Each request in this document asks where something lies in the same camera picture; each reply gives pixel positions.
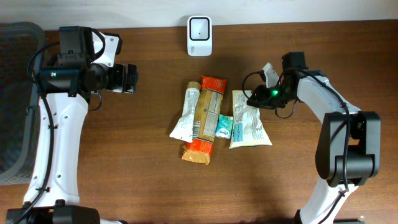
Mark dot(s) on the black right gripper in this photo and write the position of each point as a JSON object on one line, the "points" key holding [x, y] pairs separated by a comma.
{"points": [[261, 101]]}

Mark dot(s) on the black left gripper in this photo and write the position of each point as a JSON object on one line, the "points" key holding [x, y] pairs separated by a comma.
{"points": [[119, 83]]}

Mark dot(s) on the yellow chip bag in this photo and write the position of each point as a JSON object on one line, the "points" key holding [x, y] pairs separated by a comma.
{"points": [[248, 130]]}

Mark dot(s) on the teal tissue pack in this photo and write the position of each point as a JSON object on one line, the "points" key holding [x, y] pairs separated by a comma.
{"points": [[224, 127]]}

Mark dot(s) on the white tube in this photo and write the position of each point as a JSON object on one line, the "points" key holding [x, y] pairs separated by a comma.
{"points": [[183, 130]]}

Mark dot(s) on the orange pasta package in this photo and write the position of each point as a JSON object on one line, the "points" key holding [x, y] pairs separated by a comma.
{"points": [[205, 120]]}

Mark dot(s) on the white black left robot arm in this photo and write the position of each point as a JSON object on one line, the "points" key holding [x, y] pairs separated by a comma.
{"points": [[53, 196]]}

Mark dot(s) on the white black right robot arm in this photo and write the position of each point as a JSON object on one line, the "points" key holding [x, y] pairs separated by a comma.
{"points": [[348, 150]]}

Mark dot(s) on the white barcode scanner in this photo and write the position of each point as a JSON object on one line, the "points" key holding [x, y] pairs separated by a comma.
{"points": [[199, 36]]}

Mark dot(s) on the grey plastic mesh basket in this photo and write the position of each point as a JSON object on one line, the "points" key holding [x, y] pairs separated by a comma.
{"points": [[19, 100]]}

